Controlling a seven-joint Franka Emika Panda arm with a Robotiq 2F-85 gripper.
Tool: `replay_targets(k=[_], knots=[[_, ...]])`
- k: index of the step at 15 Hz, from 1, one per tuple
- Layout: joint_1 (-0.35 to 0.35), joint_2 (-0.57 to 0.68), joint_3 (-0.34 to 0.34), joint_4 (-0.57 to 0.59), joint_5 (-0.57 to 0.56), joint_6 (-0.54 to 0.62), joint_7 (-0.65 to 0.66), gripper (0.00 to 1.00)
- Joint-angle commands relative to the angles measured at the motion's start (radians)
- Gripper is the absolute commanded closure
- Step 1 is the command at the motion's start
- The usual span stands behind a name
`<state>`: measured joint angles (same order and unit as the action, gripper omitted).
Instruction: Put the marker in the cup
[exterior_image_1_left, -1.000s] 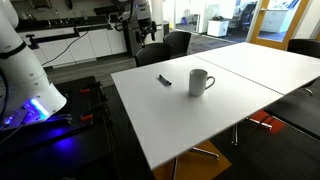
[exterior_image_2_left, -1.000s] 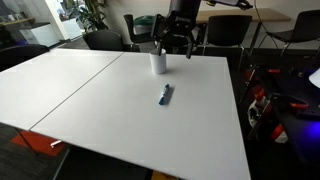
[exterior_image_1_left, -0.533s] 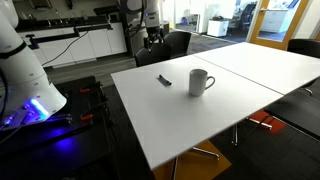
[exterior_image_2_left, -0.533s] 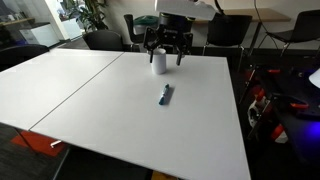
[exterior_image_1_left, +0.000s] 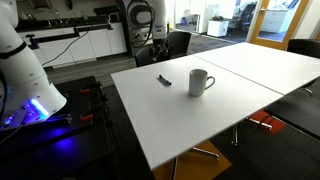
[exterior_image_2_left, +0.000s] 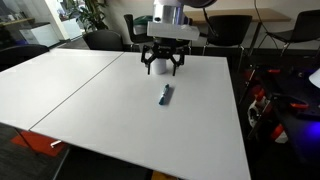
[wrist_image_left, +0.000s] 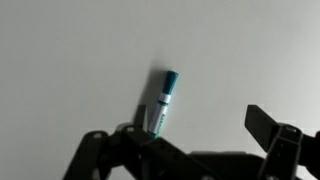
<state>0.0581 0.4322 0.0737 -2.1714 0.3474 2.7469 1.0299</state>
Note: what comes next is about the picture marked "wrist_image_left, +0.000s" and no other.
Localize teal and white marker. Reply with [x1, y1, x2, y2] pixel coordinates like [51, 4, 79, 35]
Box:
[146, 70, 180, 139]

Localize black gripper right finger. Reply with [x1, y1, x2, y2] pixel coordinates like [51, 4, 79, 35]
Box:
[244, 104, 320, 180]

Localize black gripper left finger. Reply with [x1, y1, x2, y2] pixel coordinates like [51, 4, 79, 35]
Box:
[62, 104, 214, 180]

